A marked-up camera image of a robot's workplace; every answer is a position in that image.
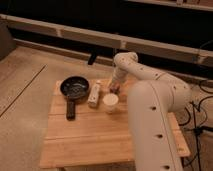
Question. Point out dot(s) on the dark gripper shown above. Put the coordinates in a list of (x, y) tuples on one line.
[(114, 88)]

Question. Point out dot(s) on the dark table leg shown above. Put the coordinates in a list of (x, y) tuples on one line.
[(92, 59)]

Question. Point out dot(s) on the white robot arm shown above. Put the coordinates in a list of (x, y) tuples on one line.
[(149, 100)]

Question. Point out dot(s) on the black frying pan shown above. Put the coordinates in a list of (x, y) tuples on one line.
[(73, 89)]

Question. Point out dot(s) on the white cup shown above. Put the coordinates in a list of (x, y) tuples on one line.
[(110, 102)]

